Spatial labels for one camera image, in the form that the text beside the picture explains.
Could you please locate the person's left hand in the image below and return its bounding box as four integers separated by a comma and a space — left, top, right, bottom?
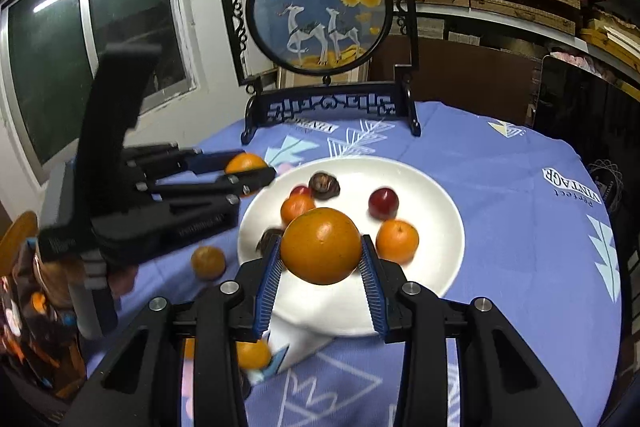
27, 257, 140, 310

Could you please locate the round embroidered screen black stand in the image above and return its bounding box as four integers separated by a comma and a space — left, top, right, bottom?
216, 0, 423, 145

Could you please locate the large orange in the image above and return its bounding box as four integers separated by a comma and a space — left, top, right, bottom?
280, 207, 362, 286

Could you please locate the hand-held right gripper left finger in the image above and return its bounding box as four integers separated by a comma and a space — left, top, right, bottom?
60, 236, 284, 427

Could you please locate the small orange mandarin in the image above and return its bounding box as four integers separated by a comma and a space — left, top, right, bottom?
225, 153, 269, 198
280, 194, 317, 225
235, 339, 273, 370
376, 219, 420, 265
191, 246, 227, 280

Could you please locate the pink cloth bundle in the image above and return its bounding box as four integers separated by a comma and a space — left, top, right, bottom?
550, 49, 601, 70

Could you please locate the blue printed tablecloth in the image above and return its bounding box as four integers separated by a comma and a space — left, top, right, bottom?
80, 101, 623, 427

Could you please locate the brown cardboard box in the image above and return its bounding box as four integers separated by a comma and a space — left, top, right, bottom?
370, 34, 543, 128

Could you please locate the dark brown wrinkled date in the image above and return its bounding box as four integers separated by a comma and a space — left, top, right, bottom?
308, 173, 341, 201
256, 228, 285, 258

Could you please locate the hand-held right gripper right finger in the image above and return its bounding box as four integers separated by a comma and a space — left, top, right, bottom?
359, 234, 583, 427

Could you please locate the white round plate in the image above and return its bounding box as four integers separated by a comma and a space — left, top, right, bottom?
236, 157, 466, 338

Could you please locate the black wire basket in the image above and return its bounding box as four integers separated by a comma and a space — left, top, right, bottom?
587, 161, 626, 212

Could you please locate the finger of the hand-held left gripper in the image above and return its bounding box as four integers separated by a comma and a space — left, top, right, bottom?
122, 144, 246, 180
131, 167, 277, 212

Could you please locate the window with white frame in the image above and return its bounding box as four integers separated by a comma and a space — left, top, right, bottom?
0, 0, 201, 188

